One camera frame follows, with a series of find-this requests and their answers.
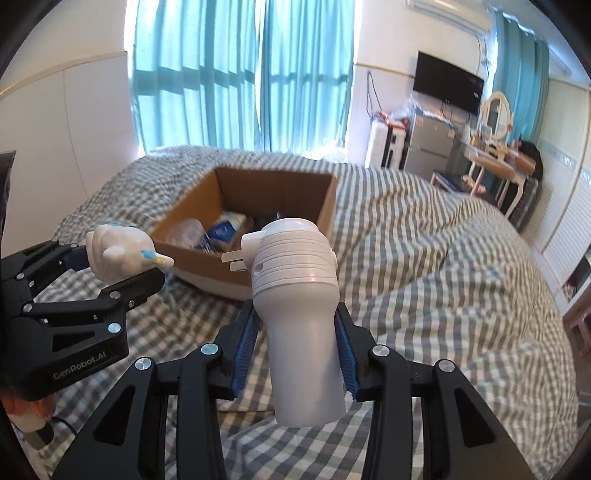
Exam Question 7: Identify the silver small fridge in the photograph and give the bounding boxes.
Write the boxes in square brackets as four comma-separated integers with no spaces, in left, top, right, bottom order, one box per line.
[406,113,455,174]

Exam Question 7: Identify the white plastic bag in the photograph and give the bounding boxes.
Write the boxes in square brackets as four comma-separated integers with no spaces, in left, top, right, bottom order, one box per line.
[305,138,345,160]

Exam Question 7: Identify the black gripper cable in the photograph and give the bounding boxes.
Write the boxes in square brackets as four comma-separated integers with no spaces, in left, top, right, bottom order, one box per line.
[51,415,88,437]

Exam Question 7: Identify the wooden chair dark seat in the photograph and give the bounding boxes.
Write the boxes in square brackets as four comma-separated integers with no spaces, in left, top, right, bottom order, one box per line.
[431,152,515,197]

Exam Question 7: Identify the clear water bottle blue label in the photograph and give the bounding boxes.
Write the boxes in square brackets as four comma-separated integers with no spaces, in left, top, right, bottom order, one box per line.
[166,218,250,254]

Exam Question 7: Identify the grey checked blanket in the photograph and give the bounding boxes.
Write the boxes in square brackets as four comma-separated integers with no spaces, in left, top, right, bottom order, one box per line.
[34,145,580,480]

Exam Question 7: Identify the white air conditioner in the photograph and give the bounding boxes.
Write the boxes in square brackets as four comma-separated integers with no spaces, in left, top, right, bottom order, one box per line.
[406,0,492,33]

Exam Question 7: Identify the clear plastic bags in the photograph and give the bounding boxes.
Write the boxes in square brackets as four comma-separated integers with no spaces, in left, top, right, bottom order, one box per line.
[390,95,426,125]

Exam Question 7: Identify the dark wall cable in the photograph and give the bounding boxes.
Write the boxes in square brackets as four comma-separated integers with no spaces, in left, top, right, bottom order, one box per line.
[366,71,384,123]

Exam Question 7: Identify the person's left hand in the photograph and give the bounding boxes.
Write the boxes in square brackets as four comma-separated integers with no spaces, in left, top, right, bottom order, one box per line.
[7,394,58,448]

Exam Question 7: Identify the black wall television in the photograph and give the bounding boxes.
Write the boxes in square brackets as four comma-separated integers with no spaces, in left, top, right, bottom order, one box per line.
[412,51,485,116]

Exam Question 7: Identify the narrow teal curtain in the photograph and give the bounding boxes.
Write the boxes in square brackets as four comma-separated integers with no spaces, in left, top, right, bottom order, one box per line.
[256,0,356,153]

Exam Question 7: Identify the teal curtain beside wardrobe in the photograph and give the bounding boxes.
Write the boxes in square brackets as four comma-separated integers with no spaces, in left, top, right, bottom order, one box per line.
[489,9,550,144]

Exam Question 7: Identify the black bag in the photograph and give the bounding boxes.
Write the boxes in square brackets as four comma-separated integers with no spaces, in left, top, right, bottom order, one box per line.
[517,141,544,181]

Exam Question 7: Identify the oval vanity mirror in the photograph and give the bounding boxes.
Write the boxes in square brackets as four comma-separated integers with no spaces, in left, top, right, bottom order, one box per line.
[479,91,514,141]

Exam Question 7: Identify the white toy figure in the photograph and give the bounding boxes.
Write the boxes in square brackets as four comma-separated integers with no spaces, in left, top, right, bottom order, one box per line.
[85,222,176,281]

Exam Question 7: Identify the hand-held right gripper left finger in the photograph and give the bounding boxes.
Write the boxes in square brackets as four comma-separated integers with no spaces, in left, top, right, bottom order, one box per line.
[48,302,259,480]

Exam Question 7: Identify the white louvred wardrobe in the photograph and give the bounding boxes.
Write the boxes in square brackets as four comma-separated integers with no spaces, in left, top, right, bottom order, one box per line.
[519,76,591,319]

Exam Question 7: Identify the dark suitcase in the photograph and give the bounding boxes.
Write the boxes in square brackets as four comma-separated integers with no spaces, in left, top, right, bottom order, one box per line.
[512,178,541,232]

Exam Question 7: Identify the pink plastic stool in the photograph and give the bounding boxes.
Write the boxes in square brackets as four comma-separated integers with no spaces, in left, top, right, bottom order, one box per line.
[566,307,591,354]

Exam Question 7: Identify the white suitcase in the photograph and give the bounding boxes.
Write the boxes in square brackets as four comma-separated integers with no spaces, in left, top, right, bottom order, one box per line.
[365,122,409,169]

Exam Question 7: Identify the wide teal curtain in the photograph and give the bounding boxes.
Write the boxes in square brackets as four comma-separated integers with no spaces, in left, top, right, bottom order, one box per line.
[131,0,266,155]

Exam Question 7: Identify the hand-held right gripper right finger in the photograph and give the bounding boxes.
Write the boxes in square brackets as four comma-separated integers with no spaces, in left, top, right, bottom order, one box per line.
[335,302,536,480]

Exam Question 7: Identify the cardboard box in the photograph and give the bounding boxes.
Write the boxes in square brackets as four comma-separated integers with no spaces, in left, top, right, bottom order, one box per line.
[150,167,338,301]

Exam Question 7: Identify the white dressing table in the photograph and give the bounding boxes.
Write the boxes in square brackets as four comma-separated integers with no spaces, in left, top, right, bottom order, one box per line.
[464,138,532,215]

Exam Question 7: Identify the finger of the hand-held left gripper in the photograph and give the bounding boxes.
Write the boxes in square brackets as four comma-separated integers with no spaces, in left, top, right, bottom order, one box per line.
[23,268,166,325]
[0,240,90,301]

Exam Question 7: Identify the white hair dryer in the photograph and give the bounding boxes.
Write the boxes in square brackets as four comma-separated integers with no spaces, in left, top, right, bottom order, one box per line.
[222,217,348,426]

